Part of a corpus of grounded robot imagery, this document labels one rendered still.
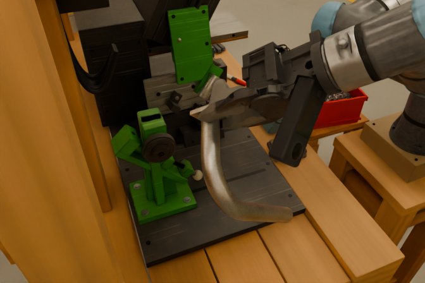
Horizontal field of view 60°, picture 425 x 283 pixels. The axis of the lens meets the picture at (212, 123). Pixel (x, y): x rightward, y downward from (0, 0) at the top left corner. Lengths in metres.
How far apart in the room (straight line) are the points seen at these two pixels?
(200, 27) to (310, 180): 0.52
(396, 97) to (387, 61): 2.72
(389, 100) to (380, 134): 1.88
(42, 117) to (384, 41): 0.35
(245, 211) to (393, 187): 0.68
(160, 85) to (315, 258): 0.62
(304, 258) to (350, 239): 0.12
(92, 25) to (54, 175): 0.75
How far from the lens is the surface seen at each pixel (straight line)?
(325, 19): 0.61
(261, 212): 0.63
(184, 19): 1.04
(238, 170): 1.05
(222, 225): 0.94
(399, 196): 1.18
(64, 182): 0.37
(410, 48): 0.45
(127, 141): 0.80
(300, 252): 0.94
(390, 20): 0.46
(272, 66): 0.50
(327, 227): 0.97
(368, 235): 0.99
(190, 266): 0.90
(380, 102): 3.07
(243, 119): 0.56
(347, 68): 0.46
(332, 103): 1.33
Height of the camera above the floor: 1.67
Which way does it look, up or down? 40 degrees down
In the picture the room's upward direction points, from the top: straight up
